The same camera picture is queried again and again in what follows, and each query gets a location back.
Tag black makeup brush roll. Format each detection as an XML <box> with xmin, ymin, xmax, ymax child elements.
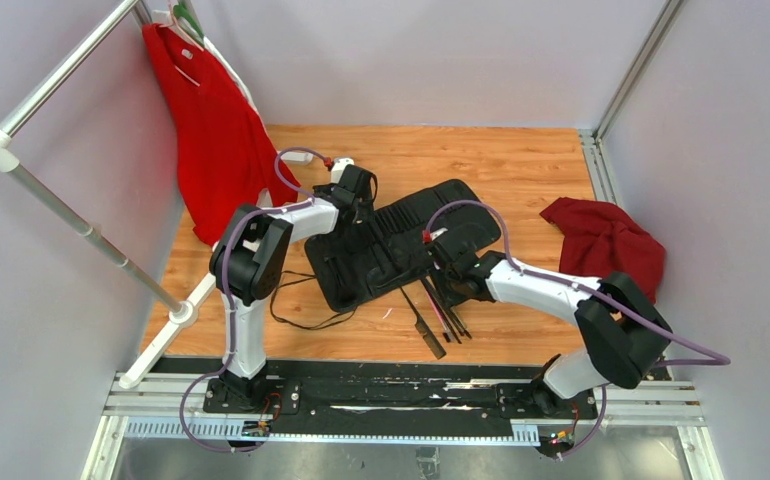
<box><xmin>304</xmin><ymin>179</ymin><xmax>478</xmax><ymax>313</ymax></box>

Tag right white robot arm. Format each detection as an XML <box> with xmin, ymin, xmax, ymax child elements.
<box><xmin>422</xmin><ymin>228</ymin><xmax>671</xmax><ymax>417</ymax></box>

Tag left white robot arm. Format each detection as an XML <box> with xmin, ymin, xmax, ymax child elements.
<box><xmin>209</xmin><ymin>164</ymin><xmax>378</xmax><ymax>413</ymax></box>

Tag thin black eyeliner brush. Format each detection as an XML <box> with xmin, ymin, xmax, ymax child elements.
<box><xmin>446</xmin><ymin>307</ymin><xmax>472</xmax><ymax>339</ymax></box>

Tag black comb brush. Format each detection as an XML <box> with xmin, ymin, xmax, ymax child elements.
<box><xmin>399</xmin><ymin>287</ymin><xmax>446</xmax><ymax>360</ymax></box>

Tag red hanging shirt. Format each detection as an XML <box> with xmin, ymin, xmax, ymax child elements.
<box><xmin>142</xmin><ymin>24</ymin><xmax>299</xmax><ymax>245</ymax></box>

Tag dark red crumpled cloth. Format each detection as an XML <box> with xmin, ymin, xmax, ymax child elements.
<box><xmin>540</xmin><ymin>197</ymin><xmax>667</xmax><ymax>302</ymax></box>

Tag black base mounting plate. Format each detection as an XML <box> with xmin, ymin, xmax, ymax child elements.
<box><xmin>202</xmin><ymin>359</ymin><xmax>598</xmax><ymax>437</ymax></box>

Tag metal clothes rack pole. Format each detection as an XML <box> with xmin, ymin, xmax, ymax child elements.
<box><xmin>0</xmin><ymin>1</ymin><xmax>182</xmax><ymax>390</ymax></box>

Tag green white hangers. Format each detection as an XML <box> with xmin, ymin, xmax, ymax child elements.
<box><xmin>150</xmin><ymin>1</ymin><xmax>205</xmax><ymax>50</ymax></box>

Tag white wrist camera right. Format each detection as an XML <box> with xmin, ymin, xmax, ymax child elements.
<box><xmin>422</xmin><ymin>227</ymin><xmax>448</xmax><ymax>244</ymax></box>

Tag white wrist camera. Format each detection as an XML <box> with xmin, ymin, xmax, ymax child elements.
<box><xmin>328</xmin><ymin>157</ymin><xmax>355</xmax><ymax>183</ymax></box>
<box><xmin>422</xmin><ymin>227</ymin><xmax>448</xmax><ymax>244</ymax></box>

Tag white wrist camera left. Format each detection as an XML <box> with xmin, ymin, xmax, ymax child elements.
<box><xmin>328</xmin><ymin>157</ymin><xmax>355</xmax><ymax>183</ymax></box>

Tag pink handled makeup brush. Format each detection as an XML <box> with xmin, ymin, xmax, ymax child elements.
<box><xmin>426</xmin><ymin>291</ymin><xmax>452</xmax><ymax>343</ymax></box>

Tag black tie cord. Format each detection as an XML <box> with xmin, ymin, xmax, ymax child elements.
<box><xmin>269</xmin><ymin>270</ymin><xmax>358</xmax><ymax>331</ymax></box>

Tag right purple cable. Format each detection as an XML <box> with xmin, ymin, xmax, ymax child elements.
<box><xmin>422</xmin><ymin>199</ymin><xmax>732</xmax><ymax>458</ymax></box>

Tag aluminium frame post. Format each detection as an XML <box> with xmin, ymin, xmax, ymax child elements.
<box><xmin>592</xmin><ymin>0</ymin><xmax>686</xmax><ymax>142</ymax></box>

